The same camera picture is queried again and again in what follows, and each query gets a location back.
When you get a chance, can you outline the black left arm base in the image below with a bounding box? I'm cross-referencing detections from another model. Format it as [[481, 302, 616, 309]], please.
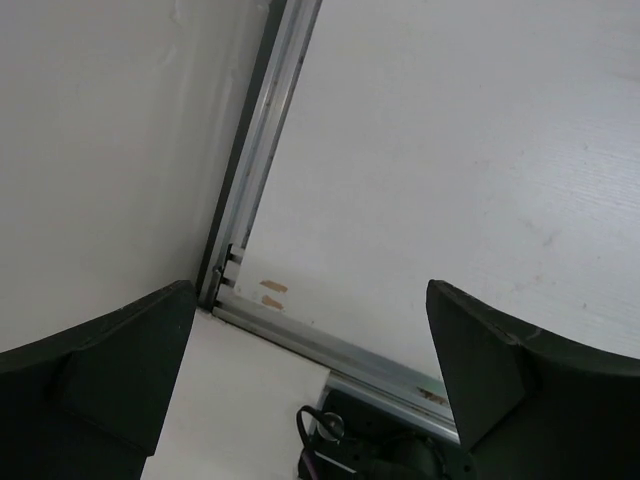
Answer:
[[295, 390, 477, 479]]

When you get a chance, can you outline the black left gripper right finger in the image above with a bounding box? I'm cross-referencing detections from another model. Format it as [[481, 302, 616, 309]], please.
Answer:
[[426, 280, 639, 479]]

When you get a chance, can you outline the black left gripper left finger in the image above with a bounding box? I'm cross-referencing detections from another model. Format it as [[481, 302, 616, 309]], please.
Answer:
[[1, 280, 196, 479]]

